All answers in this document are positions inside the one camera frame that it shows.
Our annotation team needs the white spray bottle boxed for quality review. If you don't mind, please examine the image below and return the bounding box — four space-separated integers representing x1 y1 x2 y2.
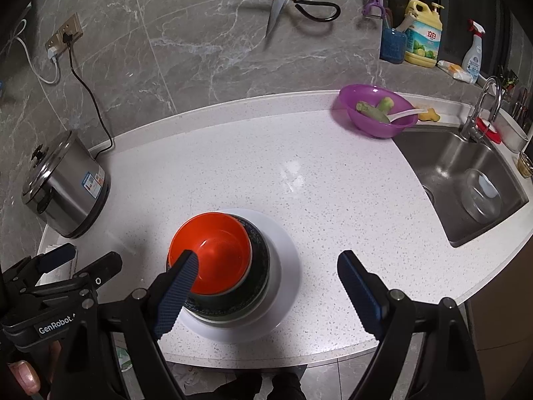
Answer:
461 19 486 84

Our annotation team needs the stainless steel rice cooker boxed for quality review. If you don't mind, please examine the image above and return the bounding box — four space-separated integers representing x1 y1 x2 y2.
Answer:
22 130 111 238

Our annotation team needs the person's dark clothing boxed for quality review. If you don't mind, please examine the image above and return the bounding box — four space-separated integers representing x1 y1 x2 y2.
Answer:
208 367 306 400

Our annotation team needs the purple plastic bowl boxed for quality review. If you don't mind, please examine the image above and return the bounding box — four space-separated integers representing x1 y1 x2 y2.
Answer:
338 84 418 139

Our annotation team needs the yellow dish soap bottle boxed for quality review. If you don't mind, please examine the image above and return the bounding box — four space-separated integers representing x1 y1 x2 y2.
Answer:
405 0 444 69

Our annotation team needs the blue floral ceramic bowl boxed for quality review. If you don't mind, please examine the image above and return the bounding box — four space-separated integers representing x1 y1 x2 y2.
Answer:
166 214 270 313

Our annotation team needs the clear glass bowl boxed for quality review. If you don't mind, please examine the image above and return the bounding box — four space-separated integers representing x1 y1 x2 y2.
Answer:
461 169 503 222

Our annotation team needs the white wipes packet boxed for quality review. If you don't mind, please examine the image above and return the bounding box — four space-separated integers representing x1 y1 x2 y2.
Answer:
437 60 473 82

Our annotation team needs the dish brush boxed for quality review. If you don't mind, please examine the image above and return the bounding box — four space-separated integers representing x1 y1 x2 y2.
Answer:
395 10 417 34

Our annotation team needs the stainless steel sink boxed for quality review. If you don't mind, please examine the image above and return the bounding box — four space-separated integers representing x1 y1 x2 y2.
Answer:
393 127 529 247

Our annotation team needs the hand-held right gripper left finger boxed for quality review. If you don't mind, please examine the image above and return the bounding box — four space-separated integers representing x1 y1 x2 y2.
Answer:
52 250 200 400

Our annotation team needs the metal pot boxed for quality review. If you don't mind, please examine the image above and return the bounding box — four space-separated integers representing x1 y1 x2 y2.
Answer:
497 110 531 153

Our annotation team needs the chrome faucet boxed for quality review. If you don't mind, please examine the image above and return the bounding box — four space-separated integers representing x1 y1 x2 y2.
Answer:
460 76 502 142

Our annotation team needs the large white plate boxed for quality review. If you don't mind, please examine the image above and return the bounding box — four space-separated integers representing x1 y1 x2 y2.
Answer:
175 208 301 334

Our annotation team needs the white plastic spoon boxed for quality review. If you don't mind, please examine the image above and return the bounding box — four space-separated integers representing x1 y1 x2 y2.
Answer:
389 108 423 123

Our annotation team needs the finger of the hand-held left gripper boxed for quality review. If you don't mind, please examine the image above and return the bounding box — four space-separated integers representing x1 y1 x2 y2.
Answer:
75 252 123 290
6 243 78 288

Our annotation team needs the black power cable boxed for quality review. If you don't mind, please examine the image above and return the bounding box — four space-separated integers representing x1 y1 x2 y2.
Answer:
62 31 113 159

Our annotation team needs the wall power socket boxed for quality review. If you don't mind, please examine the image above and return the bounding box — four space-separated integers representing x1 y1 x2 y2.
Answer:
45 14 82 57

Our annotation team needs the person's left hand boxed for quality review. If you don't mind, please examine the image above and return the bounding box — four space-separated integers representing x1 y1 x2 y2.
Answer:
6 339 63 396

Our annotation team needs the red sink accessory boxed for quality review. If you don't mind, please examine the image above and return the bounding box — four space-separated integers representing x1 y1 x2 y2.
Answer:
477 117 502 144

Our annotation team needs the white charger cable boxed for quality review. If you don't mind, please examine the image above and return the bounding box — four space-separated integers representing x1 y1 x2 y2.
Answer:
0 6 61 86

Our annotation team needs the small dark plant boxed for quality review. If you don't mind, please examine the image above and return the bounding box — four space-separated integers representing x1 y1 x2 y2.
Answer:
497 67 519 90

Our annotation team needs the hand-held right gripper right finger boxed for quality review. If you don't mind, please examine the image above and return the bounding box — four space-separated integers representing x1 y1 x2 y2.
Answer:
337 251 486 400

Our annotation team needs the blue utensil cup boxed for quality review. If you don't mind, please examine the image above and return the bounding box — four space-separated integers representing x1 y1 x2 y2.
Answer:
380 27 407 64

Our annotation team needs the orange plastic bowl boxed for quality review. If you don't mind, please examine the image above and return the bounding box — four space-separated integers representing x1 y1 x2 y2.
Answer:
168 212 253 294

